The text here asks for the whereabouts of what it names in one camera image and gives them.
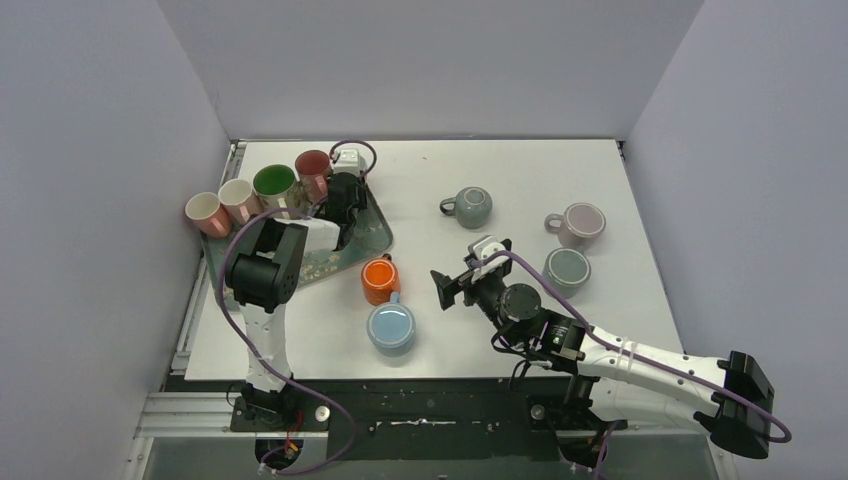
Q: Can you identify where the speckled dark pink mug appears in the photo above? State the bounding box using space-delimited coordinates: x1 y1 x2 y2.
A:
295 150 332 203

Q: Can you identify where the light blue ribbed mug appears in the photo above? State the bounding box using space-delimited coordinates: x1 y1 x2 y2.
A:
366 292 416 357

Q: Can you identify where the orange mug black handle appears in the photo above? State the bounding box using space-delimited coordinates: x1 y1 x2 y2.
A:
360 253 401 306

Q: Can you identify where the cream floral mug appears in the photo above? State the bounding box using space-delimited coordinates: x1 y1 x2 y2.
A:
253 164 309 214

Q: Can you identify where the faceted pink mug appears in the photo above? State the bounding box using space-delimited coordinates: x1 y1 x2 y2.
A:
218 178 263 225

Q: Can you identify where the smooth pink mug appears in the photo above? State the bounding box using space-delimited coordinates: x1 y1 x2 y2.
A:
184 192 232 238

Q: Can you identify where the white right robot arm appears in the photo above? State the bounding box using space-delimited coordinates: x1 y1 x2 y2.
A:
430 260 777 459

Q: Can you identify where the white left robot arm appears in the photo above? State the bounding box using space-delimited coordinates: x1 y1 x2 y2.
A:
219 172 368 430

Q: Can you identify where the grey-green mug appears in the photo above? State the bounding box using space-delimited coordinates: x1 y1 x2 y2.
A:
542 248 592 299

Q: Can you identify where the grey-blue round mug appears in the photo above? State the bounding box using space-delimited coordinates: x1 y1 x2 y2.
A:
439 186 493 230

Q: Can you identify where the lilac ribbed mug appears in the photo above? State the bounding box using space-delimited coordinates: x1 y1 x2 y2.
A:
544 203 607 252

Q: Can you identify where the blue floral blossom tray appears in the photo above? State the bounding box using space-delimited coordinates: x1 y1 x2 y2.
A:
200 189 393 290

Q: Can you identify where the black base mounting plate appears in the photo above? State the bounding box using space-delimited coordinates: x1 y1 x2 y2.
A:
165 377 627 463

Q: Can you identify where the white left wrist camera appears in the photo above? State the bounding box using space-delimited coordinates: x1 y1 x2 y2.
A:
333 148 366 177

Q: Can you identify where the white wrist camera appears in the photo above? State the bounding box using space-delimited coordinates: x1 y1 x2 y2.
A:
333 148 366 177
465 235 511 283

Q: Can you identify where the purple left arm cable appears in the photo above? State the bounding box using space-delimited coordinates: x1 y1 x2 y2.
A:
213 139 379 478

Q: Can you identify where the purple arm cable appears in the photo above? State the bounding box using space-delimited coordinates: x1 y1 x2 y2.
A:
213 139 379 478
470 250 794 480

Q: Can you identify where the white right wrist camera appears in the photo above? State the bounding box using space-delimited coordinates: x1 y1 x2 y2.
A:
465 235 511 283

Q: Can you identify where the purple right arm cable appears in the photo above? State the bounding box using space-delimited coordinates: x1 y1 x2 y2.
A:
470 250 794 480

